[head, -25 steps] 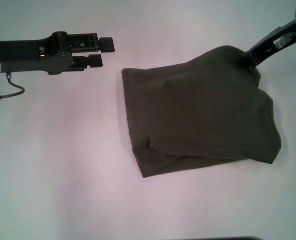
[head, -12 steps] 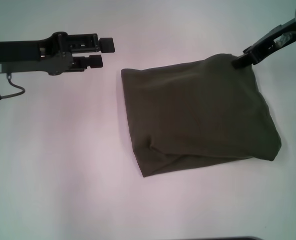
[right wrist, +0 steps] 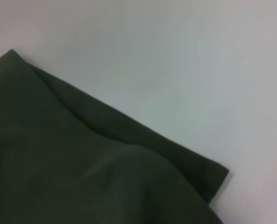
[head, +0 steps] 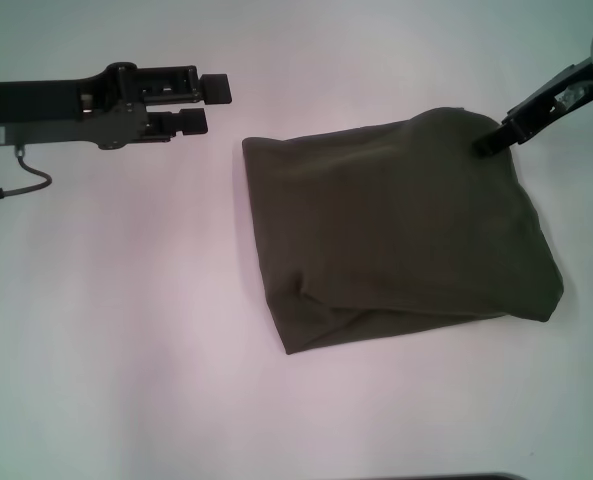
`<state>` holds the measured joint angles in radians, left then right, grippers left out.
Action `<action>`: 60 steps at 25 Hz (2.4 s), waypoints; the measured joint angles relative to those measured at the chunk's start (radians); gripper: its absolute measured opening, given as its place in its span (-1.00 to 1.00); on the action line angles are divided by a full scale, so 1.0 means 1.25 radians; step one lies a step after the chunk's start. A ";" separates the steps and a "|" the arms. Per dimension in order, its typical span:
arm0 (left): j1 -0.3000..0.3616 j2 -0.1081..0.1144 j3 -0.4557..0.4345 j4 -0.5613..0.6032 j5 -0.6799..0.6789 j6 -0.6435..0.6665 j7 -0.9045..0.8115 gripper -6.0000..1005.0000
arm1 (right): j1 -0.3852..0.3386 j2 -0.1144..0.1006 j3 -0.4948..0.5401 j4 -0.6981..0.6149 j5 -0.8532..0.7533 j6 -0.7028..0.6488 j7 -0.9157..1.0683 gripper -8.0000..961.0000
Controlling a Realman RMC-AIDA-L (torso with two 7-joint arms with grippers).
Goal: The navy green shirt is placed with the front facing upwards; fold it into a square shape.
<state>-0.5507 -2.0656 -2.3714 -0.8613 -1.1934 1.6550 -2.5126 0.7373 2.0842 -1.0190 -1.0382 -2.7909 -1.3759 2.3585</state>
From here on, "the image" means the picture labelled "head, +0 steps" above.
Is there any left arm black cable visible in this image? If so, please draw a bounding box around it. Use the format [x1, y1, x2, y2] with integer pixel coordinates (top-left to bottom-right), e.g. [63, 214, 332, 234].
[0, 143, 52, 204]

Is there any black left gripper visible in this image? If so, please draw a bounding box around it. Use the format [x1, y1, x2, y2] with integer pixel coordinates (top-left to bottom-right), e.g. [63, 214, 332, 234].
[0, 61, 234, 152]

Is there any dark green printed T-shirt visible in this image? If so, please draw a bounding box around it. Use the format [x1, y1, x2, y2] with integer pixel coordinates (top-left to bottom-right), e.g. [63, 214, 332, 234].
[240, 106, 565, 357]

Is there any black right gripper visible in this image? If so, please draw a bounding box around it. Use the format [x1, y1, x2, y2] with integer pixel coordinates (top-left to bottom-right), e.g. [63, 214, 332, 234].
[471, 58, 593, 160]

